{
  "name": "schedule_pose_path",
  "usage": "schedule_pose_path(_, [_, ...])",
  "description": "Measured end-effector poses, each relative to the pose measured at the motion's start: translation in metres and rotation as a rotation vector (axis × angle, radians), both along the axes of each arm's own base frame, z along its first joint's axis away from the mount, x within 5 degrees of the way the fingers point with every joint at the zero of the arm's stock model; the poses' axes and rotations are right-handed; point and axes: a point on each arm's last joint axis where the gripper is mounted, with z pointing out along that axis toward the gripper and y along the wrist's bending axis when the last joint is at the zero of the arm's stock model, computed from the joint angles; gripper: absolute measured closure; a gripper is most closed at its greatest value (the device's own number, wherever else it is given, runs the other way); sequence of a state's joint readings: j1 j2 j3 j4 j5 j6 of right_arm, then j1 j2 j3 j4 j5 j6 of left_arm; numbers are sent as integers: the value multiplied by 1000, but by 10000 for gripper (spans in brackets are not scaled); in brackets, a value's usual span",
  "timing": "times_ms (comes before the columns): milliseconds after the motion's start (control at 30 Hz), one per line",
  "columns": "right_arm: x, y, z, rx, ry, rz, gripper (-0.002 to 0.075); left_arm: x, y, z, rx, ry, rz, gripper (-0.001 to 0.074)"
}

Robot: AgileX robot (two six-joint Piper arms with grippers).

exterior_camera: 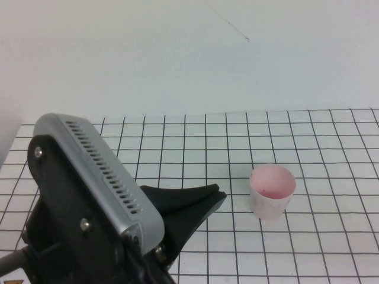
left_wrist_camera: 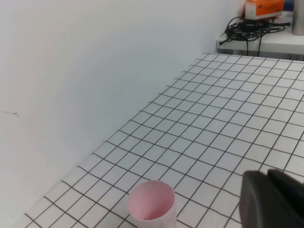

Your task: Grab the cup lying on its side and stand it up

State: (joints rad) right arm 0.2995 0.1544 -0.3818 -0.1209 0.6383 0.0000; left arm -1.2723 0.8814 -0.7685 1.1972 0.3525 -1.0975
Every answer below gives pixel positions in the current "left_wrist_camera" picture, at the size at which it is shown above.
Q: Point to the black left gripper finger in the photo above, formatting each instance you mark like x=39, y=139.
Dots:
x=273, y=202

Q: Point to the pink translucent plastic cup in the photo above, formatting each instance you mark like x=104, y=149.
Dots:
x=152, y=202

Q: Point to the orange cardboard box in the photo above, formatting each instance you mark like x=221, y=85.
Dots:
x=263, y=8

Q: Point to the blue box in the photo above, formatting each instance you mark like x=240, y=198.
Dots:
x=288, y=4

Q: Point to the grey metal cylinder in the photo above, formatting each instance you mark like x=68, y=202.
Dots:
x=298, y=16

